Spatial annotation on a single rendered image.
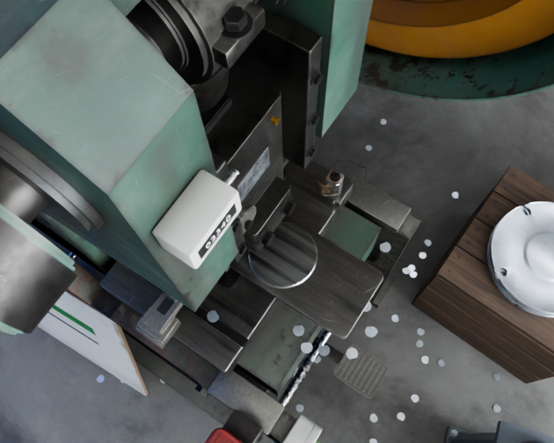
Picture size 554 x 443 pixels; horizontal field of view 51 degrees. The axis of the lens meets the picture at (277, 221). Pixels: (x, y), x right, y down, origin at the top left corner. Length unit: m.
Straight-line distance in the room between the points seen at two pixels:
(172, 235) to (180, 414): 1.36
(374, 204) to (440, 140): 0.88
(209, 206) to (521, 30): 0.52
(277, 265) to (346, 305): 0.14
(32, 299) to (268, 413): 0.72
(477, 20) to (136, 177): 0.58
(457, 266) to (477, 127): 0.73
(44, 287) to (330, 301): 0.63
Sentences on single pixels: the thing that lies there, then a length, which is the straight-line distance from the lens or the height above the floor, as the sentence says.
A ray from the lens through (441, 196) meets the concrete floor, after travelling 2.00.
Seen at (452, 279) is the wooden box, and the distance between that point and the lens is 1.53.
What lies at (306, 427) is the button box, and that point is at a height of 0.63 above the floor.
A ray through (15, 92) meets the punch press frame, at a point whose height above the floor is 1.49.
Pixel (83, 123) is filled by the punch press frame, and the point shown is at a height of 1.46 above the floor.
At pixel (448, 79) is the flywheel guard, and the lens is 0.98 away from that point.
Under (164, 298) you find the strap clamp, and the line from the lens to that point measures 1.07.
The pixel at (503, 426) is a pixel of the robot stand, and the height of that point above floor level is 0.45.
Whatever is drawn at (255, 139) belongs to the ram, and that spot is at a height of 1.15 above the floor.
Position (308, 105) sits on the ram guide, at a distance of 0.72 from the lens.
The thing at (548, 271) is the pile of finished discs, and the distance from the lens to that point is 1.57.
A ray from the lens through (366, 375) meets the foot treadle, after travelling 1.63.
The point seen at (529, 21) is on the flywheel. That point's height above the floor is 1.17.
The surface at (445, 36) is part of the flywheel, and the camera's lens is 0.92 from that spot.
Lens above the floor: 1.78
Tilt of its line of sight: 69 degrees down
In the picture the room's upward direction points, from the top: 4 degrees counter-clockwise
